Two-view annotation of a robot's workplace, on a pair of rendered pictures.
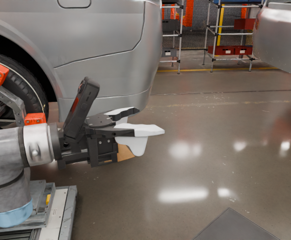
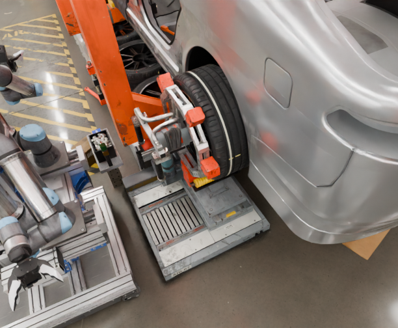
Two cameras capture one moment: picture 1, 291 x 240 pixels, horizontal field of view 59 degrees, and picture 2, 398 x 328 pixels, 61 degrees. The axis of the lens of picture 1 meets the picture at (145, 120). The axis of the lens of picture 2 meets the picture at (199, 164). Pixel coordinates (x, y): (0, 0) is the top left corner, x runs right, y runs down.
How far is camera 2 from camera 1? 1.30 m
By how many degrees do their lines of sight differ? 62
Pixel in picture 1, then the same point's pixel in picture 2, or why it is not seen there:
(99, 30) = (289, 138)
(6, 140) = (2, 237)
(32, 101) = (216, 150)
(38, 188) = (232, 200)
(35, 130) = (8, 244)
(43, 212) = (214, 220)
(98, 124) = (17, 270)
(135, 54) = (318, 192)
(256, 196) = not seen: outside the picture
